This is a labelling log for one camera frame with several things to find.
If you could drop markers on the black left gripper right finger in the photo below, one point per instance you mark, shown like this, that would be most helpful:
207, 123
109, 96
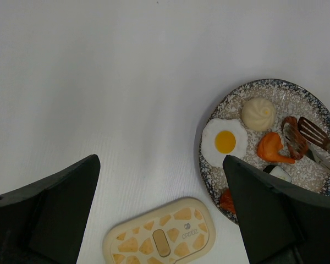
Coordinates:
279, 222

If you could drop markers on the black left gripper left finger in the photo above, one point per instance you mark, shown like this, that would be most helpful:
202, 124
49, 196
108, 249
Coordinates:
45, 221

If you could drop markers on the brown fried chicken piece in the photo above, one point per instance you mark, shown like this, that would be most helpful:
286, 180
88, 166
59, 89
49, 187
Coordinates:
295, 142

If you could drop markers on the metal food tongs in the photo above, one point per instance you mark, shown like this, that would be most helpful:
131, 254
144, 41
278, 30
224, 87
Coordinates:
315, 136

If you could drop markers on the beige patterned lunch box lid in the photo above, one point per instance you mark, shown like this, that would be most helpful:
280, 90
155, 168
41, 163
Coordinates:
178, 232

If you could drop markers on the sushi roll white centre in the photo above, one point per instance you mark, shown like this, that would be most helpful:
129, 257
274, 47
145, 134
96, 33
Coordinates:
278, 172

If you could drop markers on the red bacon strip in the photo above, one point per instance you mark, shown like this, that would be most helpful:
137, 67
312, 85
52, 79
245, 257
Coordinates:
226, 202

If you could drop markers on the orange chicken drumstick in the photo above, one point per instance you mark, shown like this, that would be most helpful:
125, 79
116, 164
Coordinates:
269, 147

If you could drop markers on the fried egg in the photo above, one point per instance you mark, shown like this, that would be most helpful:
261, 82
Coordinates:
222, 137

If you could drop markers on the white steamed bun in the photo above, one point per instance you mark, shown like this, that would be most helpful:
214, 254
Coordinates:
258, 114

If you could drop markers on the speckled ceramic plate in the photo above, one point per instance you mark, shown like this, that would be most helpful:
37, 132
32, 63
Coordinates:
289, 100

